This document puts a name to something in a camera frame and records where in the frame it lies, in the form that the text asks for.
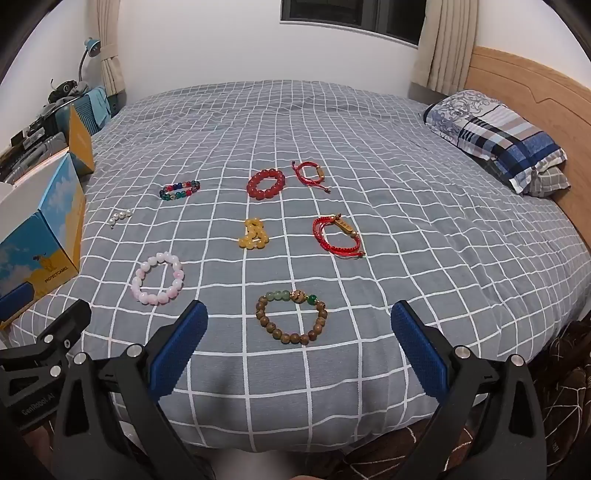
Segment dark window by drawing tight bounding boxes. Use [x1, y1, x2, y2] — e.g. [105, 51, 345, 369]
[280, 0, 424, 48]

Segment red glass bead bracelet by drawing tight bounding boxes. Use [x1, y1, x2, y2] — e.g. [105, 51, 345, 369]
[246, 169, 286, 201]

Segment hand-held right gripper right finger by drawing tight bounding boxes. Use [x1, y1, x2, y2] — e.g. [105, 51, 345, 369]
[383, 299, 549, 480]

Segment yellow bead bracelet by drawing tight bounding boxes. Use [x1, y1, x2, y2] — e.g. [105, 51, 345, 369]
[238, 218, 271, 250]

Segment thin red cord bracelet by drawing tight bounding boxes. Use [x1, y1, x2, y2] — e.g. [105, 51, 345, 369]
[291, 160, 332, 193]

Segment blue desk lamp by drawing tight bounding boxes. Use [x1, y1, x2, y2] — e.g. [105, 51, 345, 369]
[78, 39, 103, 85]

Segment brown patterned rug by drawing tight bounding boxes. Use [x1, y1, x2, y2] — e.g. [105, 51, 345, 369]
[323, 318, 591, 480]

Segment multicolour bead bracelet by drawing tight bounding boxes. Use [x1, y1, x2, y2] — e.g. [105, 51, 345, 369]
[159, 180, 201, 201]

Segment grey grid bedsheet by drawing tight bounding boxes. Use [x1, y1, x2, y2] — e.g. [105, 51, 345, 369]
[7, 79, 591, 455]

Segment blue plaid patterned pillow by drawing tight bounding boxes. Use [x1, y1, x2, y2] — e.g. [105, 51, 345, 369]
[422, 89, 569, 195]

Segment beige curtain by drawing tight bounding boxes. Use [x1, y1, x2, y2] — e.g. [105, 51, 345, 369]
[88, 0, 128, 117]
[417, 0, 479, 96]

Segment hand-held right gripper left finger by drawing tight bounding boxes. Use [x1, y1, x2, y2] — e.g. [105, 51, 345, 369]
[52, 299, 218, 480]

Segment blue and yellow cardboard box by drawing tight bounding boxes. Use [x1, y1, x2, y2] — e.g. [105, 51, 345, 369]
[0, 152, 88, 330]

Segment light blue cloth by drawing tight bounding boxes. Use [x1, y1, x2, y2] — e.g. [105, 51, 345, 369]
[85, 87, 112, 124]

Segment grey checked pillow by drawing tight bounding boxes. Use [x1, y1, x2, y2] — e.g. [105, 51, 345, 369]
[525, 165, 572, 199]

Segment teal ribbed suitcase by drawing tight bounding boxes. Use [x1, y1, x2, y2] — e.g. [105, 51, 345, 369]
[55, 91, 114, 137]

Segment pile of dark gadgets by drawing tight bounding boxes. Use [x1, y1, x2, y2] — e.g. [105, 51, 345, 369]
[0, 78, 93, 185]

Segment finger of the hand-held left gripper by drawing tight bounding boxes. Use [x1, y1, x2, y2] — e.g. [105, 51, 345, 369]
[0, 299, 93, 393]

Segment brown wooden bead bracelet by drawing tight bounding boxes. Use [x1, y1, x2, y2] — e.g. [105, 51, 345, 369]
[256, 289, 329, 347]

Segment thick red cord bracelet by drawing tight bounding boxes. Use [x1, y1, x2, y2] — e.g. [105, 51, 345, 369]
[312, 213, 366, 259]

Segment wooden headboard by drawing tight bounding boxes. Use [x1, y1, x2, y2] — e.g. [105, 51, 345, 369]
[465, 45, 591, 254]

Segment pink bead bracelet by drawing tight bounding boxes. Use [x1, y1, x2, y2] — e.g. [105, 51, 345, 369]
[131, 251, 186, 305]

